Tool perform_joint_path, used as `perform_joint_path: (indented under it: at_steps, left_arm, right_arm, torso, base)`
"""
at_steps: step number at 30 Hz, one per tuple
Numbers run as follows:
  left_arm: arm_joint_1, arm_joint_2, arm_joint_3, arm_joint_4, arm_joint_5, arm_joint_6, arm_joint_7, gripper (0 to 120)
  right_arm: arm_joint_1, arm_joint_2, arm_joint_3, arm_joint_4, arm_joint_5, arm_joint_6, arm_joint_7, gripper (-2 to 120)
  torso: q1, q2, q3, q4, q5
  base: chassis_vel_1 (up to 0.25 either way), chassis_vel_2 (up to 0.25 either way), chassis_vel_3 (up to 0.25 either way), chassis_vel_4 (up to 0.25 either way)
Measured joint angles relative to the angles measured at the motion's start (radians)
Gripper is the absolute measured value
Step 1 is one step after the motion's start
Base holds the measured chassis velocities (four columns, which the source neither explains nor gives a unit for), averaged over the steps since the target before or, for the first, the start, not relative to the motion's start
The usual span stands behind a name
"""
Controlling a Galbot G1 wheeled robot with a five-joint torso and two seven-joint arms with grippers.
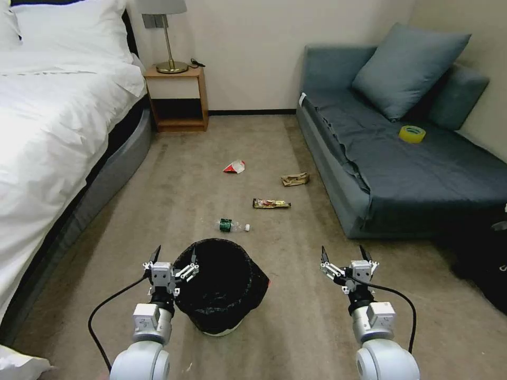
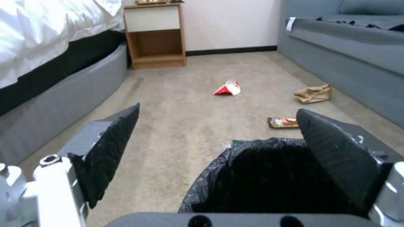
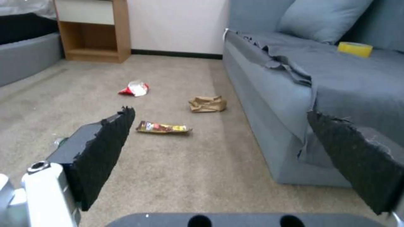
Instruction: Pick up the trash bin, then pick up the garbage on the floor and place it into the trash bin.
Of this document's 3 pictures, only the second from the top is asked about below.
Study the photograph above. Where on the crumpled brown paper bag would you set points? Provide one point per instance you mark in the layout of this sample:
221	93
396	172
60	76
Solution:
313	94

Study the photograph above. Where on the gold tray on nightstand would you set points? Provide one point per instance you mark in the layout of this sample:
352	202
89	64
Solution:
151	2

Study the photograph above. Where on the wooden nightstand with white drawer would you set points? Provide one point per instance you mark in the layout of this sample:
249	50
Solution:
155	35

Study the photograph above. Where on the white tag on sofa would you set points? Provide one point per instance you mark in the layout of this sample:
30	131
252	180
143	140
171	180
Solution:
290	23

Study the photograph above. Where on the grey sofa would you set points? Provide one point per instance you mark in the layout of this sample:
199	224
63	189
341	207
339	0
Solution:
344	47

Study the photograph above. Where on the trash bin with black bag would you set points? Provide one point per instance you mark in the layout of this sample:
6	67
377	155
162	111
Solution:
252	177

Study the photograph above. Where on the dark brown snack packet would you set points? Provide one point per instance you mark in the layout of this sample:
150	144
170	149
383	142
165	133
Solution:
282	122

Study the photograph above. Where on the green snack packet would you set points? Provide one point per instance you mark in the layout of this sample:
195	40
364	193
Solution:
238	143

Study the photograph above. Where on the bed with white duvet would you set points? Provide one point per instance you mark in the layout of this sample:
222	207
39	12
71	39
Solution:
47	59

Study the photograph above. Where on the red and white crumpled wrapper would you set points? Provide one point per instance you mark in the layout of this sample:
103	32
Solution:
228	88

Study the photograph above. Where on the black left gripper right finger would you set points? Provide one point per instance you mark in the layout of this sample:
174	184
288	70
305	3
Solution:
341	160

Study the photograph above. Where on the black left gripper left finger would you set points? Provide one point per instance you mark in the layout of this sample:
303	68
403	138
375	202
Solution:
104	151

